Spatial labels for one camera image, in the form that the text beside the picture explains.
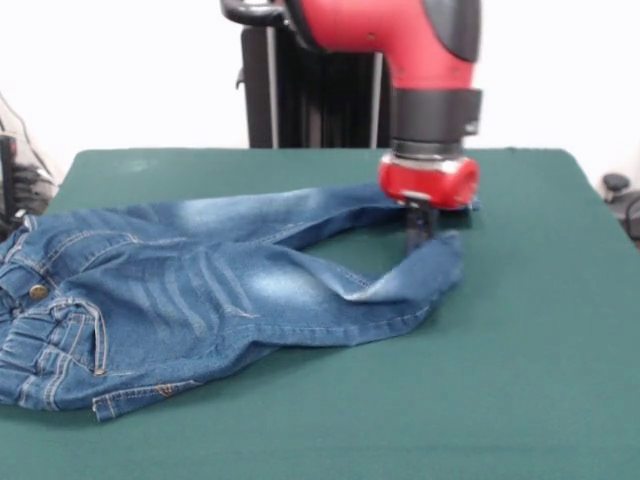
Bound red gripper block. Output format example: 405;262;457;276
377;148;482;252

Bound blue denim jeans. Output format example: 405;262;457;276
0;180;482;425

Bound dark green table cloth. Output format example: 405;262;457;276
0;146;640;480

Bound black office chair base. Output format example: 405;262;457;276
601;172;640;236

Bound black electronics box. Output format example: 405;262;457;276
0;133;19;217

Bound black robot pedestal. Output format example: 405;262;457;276
219;0;401;150

